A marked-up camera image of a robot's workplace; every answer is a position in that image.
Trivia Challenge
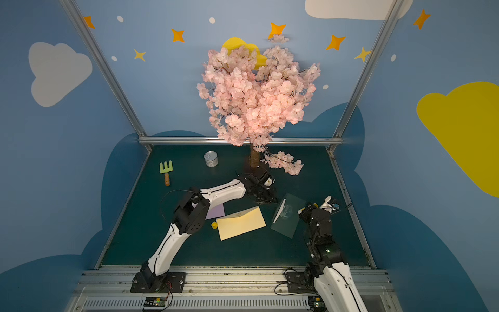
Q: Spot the green toy garden rake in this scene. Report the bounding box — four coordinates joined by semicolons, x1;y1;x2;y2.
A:
159;161;174;187

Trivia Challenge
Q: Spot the purple envelope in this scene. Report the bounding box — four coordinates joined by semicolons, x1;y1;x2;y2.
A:
205;204;226;220

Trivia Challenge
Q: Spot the aluminium frame post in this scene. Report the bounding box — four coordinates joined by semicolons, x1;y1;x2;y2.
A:
333;0;405;139
59;0;147;136

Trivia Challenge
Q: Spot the cream yellow envelope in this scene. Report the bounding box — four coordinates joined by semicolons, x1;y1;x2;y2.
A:
216;206;266;241

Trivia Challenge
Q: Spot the silver tin can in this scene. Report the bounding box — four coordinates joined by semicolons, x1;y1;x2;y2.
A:
203;151;218;168

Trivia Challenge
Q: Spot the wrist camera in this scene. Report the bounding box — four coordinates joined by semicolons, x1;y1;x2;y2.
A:
260;172;275;189
319;196;340;214

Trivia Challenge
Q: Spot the dark green envelope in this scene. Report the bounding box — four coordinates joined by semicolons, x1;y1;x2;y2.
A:
270;193;306;239

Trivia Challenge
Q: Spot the small circuit board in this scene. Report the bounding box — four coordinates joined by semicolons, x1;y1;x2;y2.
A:
308;296;327;312
143;296;167;310

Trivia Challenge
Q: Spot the right small circuit board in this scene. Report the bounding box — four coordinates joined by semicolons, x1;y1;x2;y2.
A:
308;296;327;312

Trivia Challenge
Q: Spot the rear aluminium frame bar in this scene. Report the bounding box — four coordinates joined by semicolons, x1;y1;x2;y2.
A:
138;136;344;147

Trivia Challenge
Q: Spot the left small circuit board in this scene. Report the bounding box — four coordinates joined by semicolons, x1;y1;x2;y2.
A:
143;296;167;310

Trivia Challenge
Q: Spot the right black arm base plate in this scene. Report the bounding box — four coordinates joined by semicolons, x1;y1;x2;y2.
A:
285;270;340;294

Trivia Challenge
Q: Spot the right aluminium frame post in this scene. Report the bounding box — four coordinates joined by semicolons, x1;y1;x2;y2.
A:
333;0;405;139

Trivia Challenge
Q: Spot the pink cherry blossom tree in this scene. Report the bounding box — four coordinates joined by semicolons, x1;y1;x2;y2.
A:
197;35;321;158

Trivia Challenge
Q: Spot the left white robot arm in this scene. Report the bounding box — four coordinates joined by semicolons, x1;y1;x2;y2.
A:
131;167;277;293

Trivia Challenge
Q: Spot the aluminium mounting rail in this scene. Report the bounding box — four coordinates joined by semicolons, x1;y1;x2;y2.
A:
64;266;403;312

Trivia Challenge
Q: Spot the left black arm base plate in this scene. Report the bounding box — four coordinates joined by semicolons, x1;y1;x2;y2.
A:
130;272;186;293

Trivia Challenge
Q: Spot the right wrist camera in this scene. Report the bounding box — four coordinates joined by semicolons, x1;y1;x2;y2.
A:
319;196;340;214

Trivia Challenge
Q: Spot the left aluminium frame post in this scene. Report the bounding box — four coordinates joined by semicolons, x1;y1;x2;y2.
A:
59;0;147;136

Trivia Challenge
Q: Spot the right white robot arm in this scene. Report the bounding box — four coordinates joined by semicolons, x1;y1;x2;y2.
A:
298;204;367;311

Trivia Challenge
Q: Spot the fallen pink blossom branch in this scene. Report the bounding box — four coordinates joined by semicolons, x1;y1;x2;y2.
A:
262;151;304;175

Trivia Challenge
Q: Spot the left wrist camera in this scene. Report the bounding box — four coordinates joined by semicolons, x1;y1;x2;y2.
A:
260;172;275;189

